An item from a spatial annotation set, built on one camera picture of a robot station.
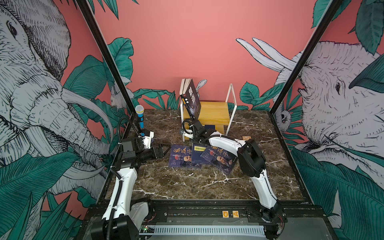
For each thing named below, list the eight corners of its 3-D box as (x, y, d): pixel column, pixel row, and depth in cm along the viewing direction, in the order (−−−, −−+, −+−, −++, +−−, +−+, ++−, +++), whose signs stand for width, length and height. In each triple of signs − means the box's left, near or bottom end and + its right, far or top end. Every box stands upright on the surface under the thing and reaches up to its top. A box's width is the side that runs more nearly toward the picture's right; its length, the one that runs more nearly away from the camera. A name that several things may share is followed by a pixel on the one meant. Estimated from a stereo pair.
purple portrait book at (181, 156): (168, 167, 92) (168, 165, 90) (171, 146, 102) (171, 144, 100) (201, 167, 92) (201, 166, 90) (200, 146, 102) (200, 144, 100)
